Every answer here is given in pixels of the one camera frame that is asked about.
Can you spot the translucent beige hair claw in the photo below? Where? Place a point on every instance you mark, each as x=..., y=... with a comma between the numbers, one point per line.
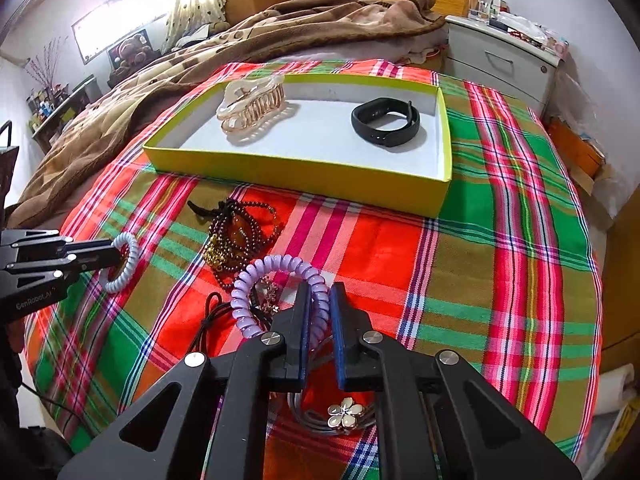
x=250, y=105

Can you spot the black metal frame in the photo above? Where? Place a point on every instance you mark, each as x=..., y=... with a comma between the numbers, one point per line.
x=9, y=160

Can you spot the wooden cabinet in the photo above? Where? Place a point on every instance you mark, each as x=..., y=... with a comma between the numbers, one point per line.
x=622, y=285

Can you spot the black smart band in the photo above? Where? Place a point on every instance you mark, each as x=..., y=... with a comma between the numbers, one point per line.
x=387, y=132

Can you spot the brown plush blanket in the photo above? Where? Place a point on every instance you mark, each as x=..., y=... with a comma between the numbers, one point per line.
x=150, y=85

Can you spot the grey nightstand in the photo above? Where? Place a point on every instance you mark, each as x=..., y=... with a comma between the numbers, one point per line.
x=495, y=70

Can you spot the white paper roll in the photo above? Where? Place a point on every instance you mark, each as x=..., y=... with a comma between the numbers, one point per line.
x=617, y=385

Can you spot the dotted curtain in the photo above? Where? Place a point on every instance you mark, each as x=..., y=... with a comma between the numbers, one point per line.
x=192, y=0

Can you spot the window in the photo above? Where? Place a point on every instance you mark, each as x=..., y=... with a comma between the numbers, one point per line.
x=125, y=20

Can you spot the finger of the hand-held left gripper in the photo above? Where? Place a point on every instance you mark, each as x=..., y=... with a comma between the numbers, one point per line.
x=45, y=242
x=85, y=262

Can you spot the clear drinking glass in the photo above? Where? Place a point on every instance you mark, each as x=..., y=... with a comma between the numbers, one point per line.
x=477, y=7

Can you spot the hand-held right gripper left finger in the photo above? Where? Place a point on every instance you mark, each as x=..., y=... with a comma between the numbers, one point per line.
x=301, y=332

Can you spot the dark cloth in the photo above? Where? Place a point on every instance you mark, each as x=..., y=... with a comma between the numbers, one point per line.
x=25, y=435

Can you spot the orange cardboard box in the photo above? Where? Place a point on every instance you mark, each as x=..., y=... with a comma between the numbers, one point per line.
x=575, y=147

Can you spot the teddy bear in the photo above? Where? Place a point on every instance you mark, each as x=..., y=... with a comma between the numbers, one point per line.
x=130, y=50

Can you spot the cluttered wall shelf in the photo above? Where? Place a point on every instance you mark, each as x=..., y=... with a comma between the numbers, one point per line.
x=60, y=110

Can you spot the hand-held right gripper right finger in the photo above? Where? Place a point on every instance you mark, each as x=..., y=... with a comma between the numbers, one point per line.
x=338, y=332

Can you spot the dried branches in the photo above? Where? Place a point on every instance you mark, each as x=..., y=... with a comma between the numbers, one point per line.
x=45, y=65

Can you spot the yellow-green cardboard box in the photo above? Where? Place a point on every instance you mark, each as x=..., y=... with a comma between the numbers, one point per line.
x=310, y=132

